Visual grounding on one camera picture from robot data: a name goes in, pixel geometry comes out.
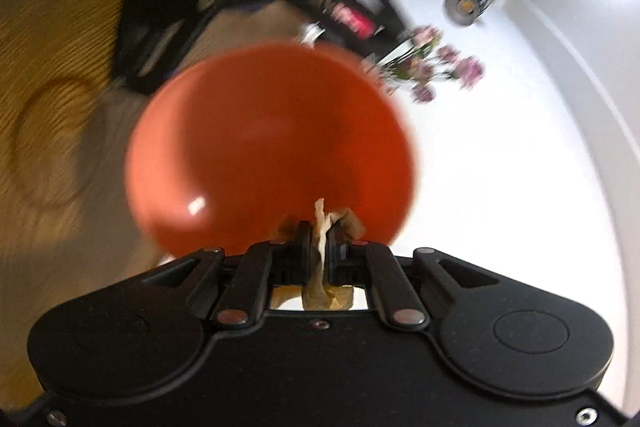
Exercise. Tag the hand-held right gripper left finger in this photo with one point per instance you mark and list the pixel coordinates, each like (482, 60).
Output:
(304, 252)

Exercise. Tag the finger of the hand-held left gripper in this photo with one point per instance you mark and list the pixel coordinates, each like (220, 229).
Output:
(150, 57)

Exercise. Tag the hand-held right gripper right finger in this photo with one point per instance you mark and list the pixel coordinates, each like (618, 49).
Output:
(336, 252)

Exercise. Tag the brown paper towel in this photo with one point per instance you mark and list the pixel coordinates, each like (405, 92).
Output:
(320, 292)

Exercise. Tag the terracotta red footed bowl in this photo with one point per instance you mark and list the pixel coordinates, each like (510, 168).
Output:
(270, 142)

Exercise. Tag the pink flower bouquet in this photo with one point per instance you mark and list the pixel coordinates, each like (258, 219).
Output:
(430, 67)

